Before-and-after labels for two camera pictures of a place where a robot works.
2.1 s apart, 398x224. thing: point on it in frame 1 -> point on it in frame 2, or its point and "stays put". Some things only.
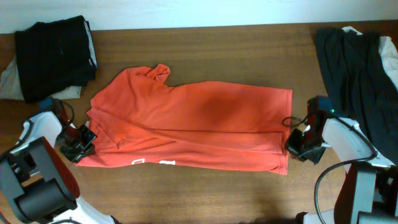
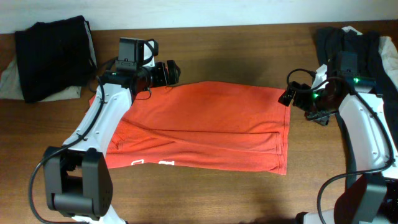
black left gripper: x=89 y=147 -> x=163 y=78
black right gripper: x=292 y=149 -> x=319 y=117
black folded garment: x=55 y=56 stays put
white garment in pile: x=388 y=53 stays put
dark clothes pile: x=360 y=86 stays put
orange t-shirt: x=138 y=117 stays put
